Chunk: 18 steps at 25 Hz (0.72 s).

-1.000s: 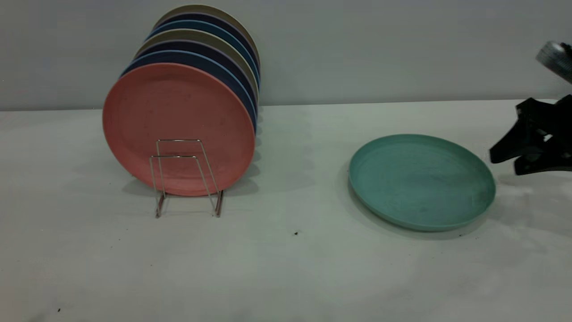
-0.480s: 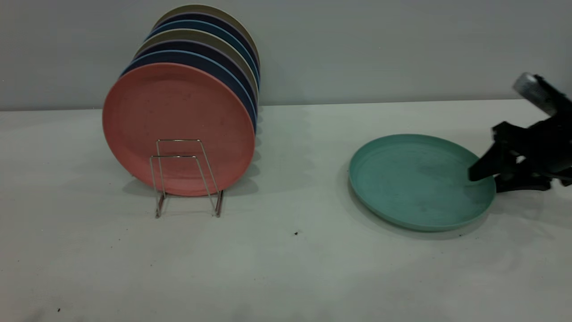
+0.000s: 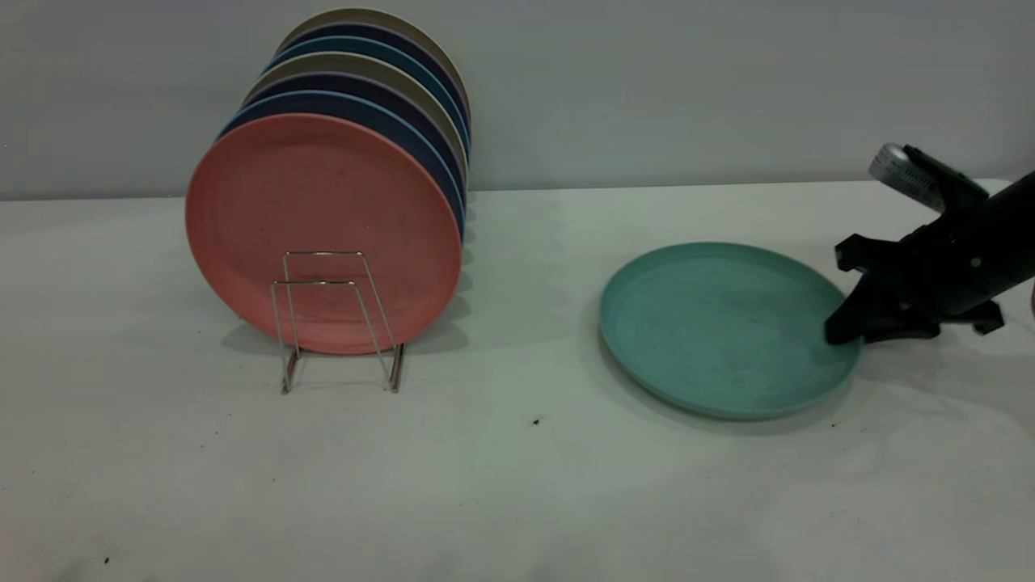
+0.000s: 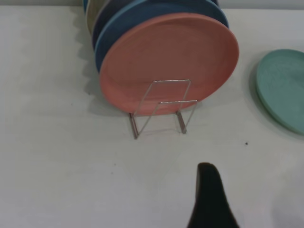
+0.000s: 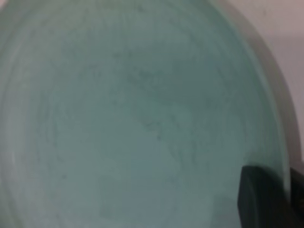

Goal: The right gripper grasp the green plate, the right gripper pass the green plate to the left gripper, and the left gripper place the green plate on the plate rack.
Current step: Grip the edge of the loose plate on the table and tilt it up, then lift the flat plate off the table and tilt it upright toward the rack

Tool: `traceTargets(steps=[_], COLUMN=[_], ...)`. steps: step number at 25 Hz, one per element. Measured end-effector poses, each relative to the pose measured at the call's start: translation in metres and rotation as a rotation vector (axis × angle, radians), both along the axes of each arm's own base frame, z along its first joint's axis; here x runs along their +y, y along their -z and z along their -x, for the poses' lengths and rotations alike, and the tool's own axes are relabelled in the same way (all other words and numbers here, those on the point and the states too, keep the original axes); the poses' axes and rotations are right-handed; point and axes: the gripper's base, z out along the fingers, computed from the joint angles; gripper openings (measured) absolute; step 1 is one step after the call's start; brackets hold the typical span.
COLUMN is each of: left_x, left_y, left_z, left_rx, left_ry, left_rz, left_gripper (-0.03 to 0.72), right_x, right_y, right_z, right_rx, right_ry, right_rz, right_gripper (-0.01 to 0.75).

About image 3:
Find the green plate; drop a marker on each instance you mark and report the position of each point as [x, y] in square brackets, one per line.
[720, 331]

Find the dark purple plate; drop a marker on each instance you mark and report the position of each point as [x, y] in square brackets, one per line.
[356, 83]
[380, 32]

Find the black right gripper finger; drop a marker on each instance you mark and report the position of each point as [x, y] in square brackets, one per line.
[901, 330]
[853, 319]

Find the beige plate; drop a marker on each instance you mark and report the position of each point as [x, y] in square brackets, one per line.
[364, 16]
[348, 63]

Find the teal blue plate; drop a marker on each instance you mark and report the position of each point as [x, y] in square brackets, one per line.
[364, 46]

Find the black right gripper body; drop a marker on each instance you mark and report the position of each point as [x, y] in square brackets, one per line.
[922, 279]

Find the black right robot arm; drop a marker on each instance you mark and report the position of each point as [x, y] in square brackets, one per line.
[1011, 234]

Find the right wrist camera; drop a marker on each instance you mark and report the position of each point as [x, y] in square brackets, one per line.
[906, 174]

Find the pink plate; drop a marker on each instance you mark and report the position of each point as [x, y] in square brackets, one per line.
[323, 194]

